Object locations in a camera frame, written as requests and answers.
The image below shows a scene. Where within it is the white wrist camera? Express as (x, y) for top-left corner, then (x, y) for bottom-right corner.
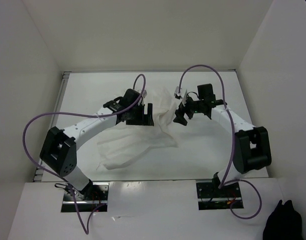
(141, 90), (147, 99)
(174, 86), (188, 106)

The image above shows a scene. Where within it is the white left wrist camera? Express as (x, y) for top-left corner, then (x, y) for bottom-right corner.
(141, 90), (147, 99)

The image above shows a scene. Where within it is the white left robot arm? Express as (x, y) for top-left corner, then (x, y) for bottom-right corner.
(39, 88), (154, 200)

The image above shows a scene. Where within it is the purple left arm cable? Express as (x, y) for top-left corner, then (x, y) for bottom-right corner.
(22, 73), (146, 235)

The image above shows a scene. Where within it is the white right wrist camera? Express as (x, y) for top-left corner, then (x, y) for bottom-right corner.
(174, 86), (188, 106)

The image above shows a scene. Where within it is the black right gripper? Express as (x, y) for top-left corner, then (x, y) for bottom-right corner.
(173, 94), (204, 126)

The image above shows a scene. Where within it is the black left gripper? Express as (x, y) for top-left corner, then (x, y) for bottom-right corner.
(126, 102), (154, 126)

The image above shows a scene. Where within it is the white pleated skirt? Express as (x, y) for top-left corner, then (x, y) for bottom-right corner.
(97, 86), (178, 170)

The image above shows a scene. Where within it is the dark folded garment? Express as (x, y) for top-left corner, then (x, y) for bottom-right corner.
(263, 200), (304, 240)

